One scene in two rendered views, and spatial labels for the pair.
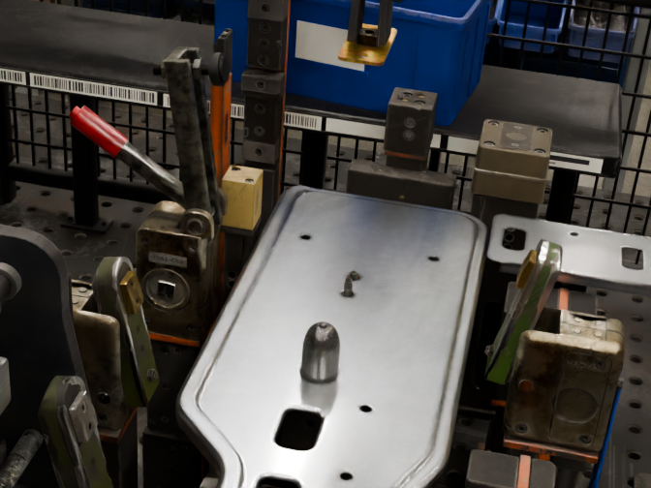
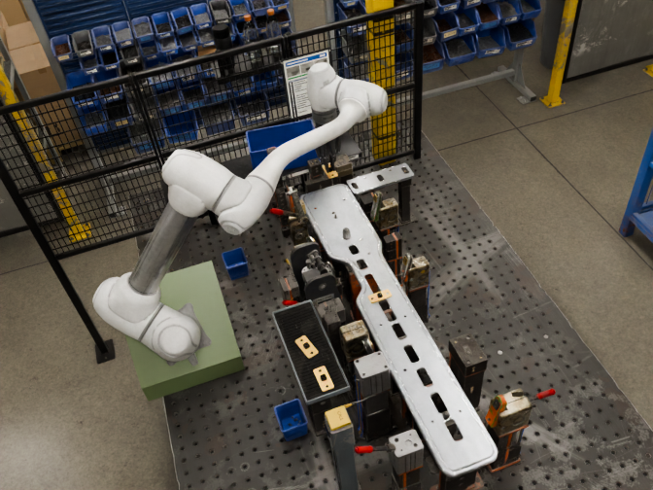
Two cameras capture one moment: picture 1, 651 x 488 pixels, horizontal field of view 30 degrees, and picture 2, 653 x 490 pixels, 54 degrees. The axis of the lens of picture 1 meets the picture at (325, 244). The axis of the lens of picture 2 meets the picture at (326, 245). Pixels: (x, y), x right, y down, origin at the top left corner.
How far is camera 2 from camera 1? 1.69 m
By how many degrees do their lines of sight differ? 24
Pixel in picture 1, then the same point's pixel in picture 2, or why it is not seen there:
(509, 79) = not seen: hidden behind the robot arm
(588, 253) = (371, 181)
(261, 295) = (321, 227)
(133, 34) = not seen: hidden behind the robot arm
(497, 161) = (340, 168)
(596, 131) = (351, 146)
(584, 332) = (389, 204)
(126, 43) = not seen: hidden behind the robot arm
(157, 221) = (293, 223)
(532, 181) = (349, 169)
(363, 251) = (329, 205)
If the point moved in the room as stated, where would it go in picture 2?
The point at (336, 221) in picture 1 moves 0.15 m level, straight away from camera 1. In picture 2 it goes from (317, 200) to (301, 182)
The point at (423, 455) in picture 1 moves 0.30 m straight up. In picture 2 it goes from (377, 242) to (375, 185)
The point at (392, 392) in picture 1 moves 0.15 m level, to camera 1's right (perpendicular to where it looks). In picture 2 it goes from (362, 233) to (394, 219)
